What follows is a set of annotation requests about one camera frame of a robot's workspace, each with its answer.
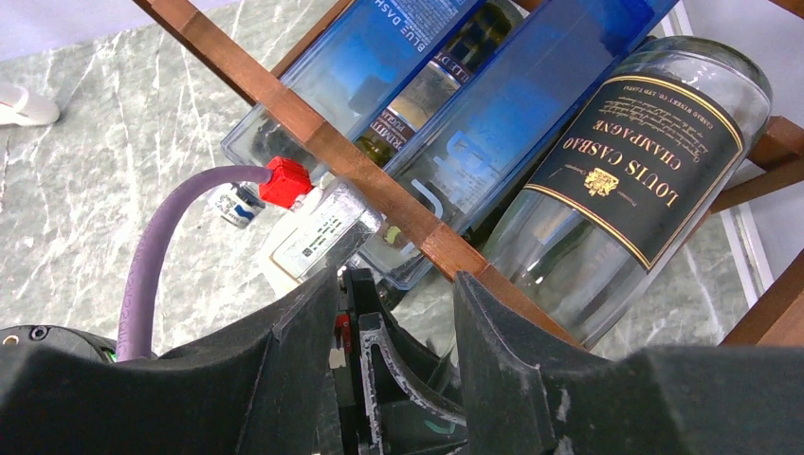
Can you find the clear stoppered glass bottle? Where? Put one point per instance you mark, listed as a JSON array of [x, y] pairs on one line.
[[471, 151]]

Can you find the blue square bottle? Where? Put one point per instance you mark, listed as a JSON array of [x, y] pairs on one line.
[[348, 75]]

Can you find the labelled dark wine bottle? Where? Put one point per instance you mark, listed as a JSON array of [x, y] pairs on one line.
[[447, 71]]

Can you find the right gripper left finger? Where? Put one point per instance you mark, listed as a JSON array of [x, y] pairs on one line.
[[252, 387]]

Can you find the clear tall bottle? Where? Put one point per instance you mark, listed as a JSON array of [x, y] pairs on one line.
[[629, 179]]

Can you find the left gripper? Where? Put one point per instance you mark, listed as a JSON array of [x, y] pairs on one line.
[[388, 392]]

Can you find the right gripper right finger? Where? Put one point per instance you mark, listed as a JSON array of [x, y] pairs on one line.
[[528, 392]]

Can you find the wooden wine rack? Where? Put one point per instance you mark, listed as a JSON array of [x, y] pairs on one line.
[[775, 320]]

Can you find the white pvc pipe frame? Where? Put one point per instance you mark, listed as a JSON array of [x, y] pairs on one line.
[[24, 108]]

